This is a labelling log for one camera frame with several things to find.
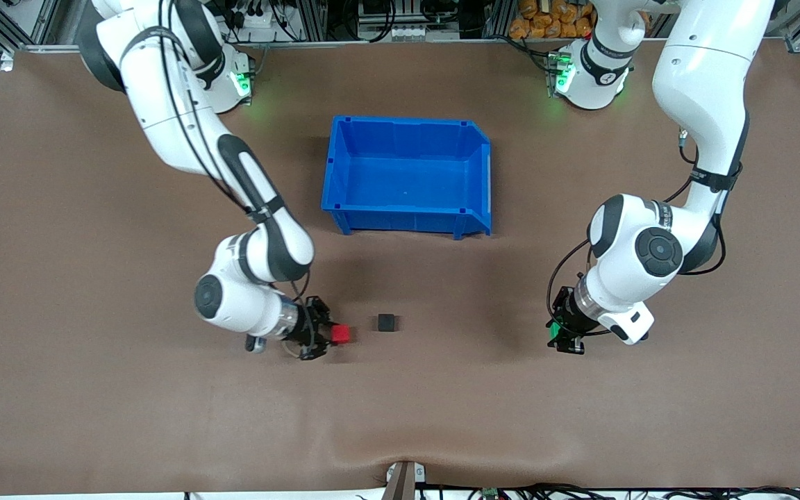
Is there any brown table mat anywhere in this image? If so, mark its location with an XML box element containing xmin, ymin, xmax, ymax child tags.
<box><xmin>0</xmin><ymin>38</ymin><xmax>800</xmax><ymax>495</ymax></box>

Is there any blue plastic storage bin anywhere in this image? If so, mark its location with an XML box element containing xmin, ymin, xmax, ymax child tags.
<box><xmin>321</xmin><ymin>115</ymin><xmax>493</xmax><ymax>241</ymax></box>

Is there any pile of orange packets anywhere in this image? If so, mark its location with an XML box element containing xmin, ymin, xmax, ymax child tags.
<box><xmin>509</xmin><ymin>0</ymin><xmax>597</xmax><ymax>40</ymax></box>

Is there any white power strip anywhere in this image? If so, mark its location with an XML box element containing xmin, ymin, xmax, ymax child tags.
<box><xmin>223</xmin><ymin>0</ymin><xmax>287</xmax><ymax>31</ymax></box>

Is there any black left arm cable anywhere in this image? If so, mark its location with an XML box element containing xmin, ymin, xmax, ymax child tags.
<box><xmin>546</xmin><ymin>118</ymin><xmax>749</xmax><ymax>338</ymax></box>

